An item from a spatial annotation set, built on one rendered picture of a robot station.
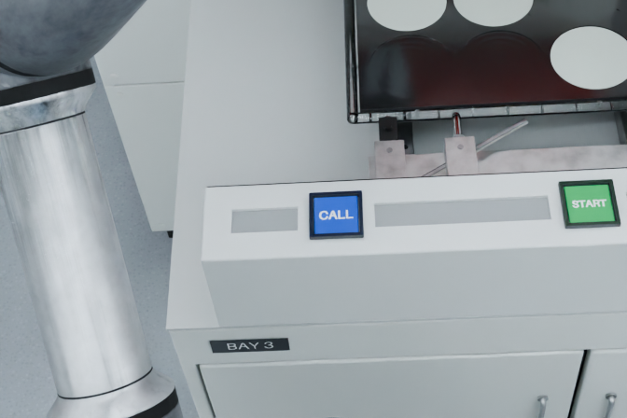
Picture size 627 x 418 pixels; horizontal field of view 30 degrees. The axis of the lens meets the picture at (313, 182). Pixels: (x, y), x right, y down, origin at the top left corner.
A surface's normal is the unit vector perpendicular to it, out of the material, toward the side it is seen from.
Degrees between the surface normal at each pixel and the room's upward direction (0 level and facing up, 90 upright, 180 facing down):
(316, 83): 0
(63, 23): 75
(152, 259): 0
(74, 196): 50
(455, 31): 0
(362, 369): 90
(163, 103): 90
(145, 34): 90
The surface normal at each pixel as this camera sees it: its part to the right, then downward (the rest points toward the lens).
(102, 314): 0.52, 0.01
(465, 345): 0.00, 0.81
